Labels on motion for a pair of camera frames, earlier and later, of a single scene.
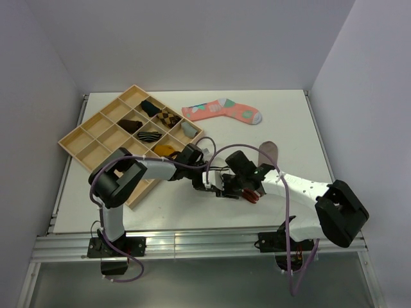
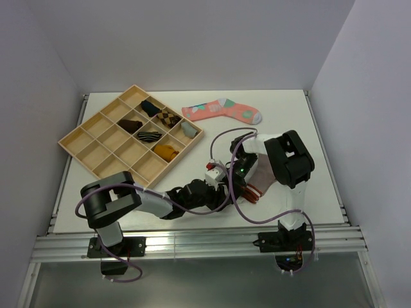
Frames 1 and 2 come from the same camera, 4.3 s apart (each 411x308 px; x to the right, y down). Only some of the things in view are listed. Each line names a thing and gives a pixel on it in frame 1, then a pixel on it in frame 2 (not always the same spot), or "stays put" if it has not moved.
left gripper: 200,185 -> 218,197
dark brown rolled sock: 130,126 stays put
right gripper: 227,192 -> 238,185
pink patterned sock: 222,106 stays put
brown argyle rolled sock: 169,119 stays put
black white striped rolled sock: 149,136 stays put
